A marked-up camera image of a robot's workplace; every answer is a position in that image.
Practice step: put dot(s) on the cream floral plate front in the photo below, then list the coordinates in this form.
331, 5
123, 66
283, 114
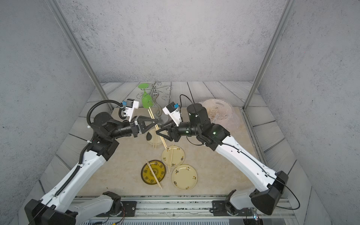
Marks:
184, 177

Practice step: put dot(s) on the cream floral plate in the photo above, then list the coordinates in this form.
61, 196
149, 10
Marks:
177, 157
184, 177

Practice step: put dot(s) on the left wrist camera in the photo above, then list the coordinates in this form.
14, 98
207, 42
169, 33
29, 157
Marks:
129, 106

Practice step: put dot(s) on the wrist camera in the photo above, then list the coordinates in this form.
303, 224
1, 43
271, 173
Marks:
129, 106
173, 110

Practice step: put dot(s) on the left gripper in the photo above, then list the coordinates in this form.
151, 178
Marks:
141, 121

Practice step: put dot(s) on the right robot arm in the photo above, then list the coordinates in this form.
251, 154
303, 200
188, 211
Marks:
269, 184

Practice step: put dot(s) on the silver metal hook stand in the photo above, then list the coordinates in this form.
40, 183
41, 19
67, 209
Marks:
161, 97

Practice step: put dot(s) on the cream floral plate middle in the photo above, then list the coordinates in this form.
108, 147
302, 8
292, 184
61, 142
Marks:
177, 157

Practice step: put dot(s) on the yellow patterned plate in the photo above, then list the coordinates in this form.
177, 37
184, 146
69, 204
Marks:
159, 169

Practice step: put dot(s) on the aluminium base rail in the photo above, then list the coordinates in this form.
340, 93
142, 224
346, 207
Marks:
197, 210

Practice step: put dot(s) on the cream plate with black spot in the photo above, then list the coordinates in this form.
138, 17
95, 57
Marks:
150, 135

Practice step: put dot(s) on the aluminium frame post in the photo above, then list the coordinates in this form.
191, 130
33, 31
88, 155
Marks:
60, 18
270, 51

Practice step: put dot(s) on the green plastic spoon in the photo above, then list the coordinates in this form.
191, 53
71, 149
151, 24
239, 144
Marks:
146, 95

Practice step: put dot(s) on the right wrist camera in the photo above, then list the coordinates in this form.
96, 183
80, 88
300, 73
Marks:
173, 110

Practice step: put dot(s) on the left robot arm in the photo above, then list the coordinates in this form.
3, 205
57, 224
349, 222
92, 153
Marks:
54, 207

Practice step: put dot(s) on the right aluminium frame post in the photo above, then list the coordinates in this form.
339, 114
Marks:
270, 51

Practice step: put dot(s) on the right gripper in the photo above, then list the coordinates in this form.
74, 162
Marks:
174, 129

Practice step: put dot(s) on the left aluminium frame post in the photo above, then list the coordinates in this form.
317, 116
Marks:
60, 18

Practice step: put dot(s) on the white bucket with pink bag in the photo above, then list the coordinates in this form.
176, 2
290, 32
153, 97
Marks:
222, 113

